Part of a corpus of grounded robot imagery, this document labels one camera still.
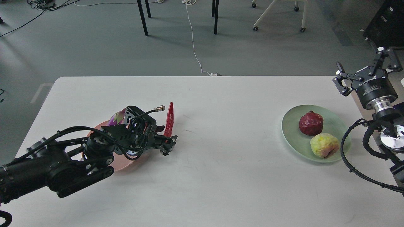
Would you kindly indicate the red pomegranate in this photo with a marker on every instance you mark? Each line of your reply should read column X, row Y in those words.
column 311, row 123

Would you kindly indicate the red chili pepper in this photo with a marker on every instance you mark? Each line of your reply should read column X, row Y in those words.
column 169, row 121

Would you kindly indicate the green plate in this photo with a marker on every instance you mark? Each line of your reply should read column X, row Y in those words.
column 300, row 142

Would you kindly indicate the pink plate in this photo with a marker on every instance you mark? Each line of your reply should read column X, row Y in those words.
column 120, row 162

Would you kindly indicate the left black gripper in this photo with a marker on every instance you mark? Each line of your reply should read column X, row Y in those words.
column 136, row 134

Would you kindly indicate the black equipment case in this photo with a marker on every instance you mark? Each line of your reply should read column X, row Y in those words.
column 386, row 29

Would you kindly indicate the purple eggplant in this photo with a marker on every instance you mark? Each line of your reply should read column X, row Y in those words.
column 117, row 118

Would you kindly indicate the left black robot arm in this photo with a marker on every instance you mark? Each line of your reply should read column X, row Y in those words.
column 79, row 156

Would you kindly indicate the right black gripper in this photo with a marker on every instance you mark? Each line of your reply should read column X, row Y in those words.
column 371, row 87

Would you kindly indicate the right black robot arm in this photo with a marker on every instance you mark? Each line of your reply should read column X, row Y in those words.
column 384, row 135

